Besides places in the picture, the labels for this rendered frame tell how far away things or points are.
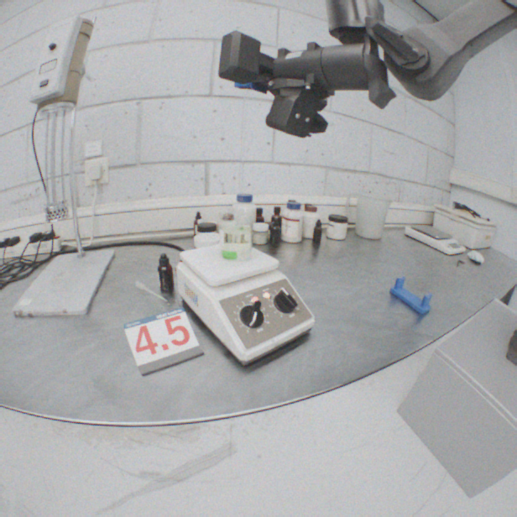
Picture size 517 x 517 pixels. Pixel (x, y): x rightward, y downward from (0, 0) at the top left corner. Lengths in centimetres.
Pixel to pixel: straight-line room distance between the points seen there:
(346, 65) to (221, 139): 63
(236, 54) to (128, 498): 42
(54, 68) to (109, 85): 38
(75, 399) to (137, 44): 94
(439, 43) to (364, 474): 39
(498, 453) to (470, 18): 38
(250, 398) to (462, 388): 22
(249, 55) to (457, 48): 20
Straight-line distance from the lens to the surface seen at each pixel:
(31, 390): 38
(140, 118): 85
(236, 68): 26
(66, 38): 59
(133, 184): 84
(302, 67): 29
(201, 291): 35
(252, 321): 30
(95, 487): 28
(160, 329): 35
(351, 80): 27
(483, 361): 27
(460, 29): 27
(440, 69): 24
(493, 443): 27
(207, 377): 31
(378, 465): 28
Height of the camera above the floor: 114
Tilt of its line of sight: 23 degrees down
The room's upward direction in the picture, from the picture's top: 3 degrees clockwise
